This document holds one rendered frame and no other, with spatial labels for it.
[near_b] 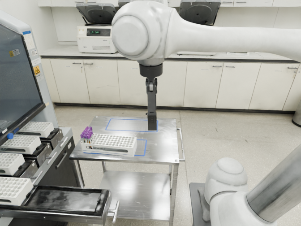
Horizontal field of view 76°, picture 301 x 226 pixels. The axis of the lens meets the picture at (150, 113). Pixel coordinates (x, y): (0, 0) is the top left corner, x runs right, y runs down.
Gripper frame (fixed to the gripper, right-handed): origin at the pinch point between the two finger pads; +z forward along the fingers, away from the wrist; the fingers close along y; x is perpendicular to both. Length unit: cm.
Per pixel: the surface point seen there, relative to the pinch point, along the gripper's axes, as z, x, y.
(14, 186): 30, 60, -7
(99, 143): 29.9, 30.1, 20.4
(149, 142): 37.2, 2.8, 28.8
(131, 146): 30.9, 12.6, 18.6
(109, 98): 106, 76, 220
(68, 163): 67, 64, 41
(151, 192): 91, 4, 35
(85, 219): 38, 28, -17
